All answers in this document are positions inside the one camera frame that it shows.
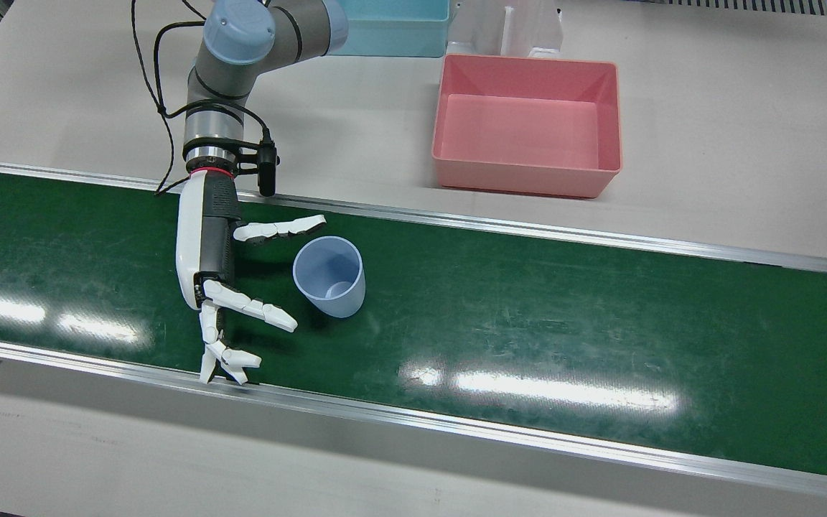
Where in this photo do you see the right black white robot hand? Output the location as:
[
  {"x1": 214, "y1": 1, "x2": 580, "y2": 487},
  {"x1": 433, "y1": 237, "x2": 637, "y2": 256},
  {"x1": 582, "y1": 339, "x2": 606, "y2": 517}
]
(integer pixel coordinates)
[{"x1": 174, "y1": 171, "x2": 328, "y2": 385}]

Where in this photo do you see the light blue plastic cup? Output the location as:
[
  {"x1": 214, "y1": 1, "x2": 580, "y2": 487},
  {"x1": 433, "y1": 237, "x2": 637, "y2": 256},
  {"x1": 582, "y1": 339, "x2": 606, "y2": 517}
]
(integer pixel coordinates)
[{"x1": 292, "y1": 236, "x2": 367, "y2": 319}]

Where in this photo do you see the blue plastic box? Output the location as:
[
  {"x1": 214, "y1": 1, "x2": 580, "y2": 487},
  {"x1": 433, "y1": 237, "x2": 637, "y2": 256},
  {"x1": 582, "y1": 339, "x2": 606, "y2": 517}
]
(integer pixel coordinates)
[{"x1": 327, "y1": 0, "x2": 452, "y2": 57}]

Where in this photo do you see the pink plastic box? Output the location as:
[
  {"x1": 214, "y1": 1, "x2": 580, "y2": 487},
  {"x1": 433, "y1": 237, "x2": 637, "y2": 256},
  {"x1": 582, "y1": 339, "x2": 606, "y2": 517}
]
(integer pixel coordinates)
[{"x1": 432, "y1": 54, "x2": 623, "y2": 199}]

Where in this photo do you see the green conveyor belt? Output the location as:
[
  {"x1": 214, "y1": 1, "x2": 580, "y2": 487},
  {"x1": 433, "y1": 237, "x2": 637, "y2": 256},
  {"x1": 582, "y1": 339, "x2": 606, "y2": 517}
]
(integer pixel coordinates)
[{"x1": 0, "y1": 159, "x2": 827, "y2": 503}]

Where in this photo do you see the white plastic holder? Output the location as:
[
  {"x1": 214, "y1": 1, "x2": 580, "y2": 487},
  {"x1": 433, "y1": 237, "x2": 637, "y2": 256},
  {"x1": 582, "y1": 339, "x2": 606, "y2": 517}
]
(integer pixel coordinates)
[{"x1": 447, "y1": 0, "x2": 565, "y2": 60}]

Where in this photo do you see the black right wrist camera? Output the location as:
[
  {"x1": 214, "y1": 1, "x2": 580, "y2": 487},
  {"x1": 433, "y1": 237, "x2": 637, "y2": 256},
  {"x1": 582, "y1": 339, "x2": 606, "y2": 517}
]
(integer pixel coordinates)
[{"x1": 256, "y1": 140, "x2": 279, "y2": 197}]

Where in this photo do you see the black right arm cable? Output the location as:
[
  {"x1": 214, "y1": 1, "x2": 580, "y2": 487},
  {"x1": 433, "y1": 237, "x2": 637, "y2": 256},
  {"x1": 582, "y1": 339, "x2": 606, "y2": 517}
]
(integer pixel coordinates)
[{"x1": 131, "y1": 0, "x2": 271, "y2": 196}]

